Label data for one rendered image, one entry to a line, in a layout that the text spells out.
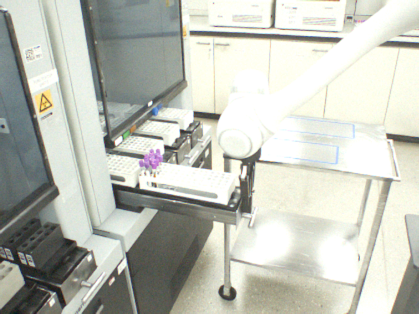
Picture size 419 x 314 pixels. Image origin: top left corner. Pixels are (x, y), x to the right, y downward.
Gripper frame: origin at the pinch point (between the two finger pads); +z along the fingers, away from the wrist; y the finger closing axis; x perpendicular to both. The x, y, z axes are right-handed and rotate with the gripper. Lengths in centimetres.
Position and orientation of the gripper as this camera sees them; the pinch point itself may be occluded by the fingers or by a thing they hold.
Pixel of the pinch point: (247, 202)
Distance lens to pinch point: 116.6
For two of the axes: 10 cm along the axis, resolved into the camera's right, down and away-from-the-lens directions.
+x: 9.5, 1.4, -3.0
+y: -3.3, 4.7, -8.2
